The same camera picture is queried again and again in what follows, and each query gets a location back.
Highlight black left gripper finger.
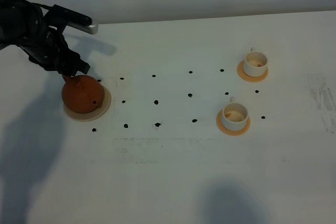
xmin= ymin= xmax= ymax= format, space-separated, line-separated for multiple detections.
xmin=70 ymin=51 xmax=90 ymax=76
xmin=56 ymin=59 xmax=76 ymax=76

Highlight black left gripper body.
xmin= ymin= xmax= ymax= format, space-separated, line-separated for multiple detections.
xmin=1 ymin=0 xmax=64 ymax=71

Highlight white teacup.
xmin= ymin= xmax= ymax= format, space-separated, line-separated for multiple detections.
xmin=243 ymin=47 xmax=268 ymax=78
xmin=222 ymin=97 xmax=249 ymax=132

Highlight orange saucer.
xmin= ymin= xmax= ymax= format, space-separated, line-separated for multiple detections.
xmin=216 ymin=111 xmax=250 ymax=136
xmin=237 ymin=61 xmax=268 ymax=82

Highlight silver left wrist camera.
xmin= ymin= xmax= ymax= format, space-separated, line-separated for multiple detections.
xmin=44 ymin=5 xmax=98 ymax=35

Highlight near orange saucer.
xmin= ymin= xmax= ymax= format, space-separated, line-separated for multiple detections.
xmin=216 ymin=111 xmax=250 ymax=136

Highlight beige round teapot coaster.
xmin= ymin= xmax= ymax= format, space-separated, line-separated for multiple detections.
xmin=63 ymin=86 xmax=111 ymax=122

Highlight near white teacup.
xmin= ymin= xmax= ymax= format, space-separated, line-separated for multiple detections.
xmin=222 ymin=97 xmax=249 ymax=132

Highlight far orange saucer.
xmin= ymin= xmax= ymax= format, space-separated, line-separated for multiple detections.
xmin=237 ymin=61 xmax=268 ymax=82

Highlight brown clay teapot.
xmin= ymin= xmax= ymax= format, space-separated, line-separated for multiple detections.
xmin=61 ymin=75 xmax=104 ymax=114

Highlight far white teacup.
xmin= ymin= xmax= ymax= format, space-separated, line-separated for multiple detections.
xmin=243 ymin=47 xmax=268 ymax=78

